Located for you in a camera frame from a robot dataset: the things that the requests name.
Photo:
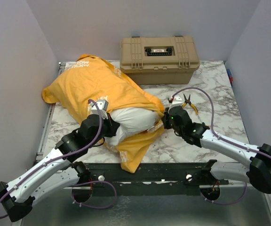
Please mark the blue red object at wall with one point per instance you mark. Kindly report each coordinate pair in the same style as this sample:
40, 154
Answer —
230, 77

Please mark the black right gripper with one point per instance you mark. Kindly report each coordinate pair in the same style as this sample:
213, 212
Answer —
165, 118

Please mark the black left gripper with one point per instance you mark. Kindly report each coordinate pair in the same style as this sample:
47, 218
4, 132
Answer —
112, 125

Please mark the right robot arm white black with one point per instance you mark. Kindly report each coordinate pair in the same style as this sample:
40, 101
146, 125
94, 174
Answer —
252, 164

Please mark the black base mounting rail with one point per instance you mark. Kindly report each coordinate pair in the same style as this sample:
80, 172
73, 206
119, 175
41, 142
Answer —
148, 180

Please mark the white pillow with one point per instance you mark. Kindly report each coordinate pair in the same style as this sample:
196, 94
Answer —
132, 121

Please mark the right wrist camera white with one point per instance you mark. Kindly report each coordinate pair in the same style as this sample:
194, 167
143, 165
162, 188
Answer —
176, 101

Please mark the orange Mickey Mouse pillowcase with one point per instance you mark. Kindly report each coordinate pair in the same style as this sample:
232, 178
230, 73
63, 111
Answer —
94, 78

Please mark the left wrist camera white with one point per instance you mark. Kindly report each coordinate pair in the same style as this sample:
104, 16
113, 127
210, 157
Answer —
101, 105

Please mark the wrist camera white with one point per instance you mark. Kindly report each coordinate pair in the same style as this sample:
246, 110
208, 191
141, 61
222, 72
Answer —
101, 105
176, 101

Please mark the tan plastic toolbox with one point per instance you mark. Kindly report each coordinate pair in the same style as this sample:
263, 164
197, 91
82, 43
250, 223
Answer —
159, 60

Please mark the yellow black pliers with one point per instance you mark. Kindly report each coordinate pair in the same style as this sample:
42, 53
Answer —
187, 101

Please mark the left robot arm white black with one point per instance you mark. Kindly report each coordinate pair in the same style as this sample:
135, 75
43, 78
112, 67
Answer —
58, 169

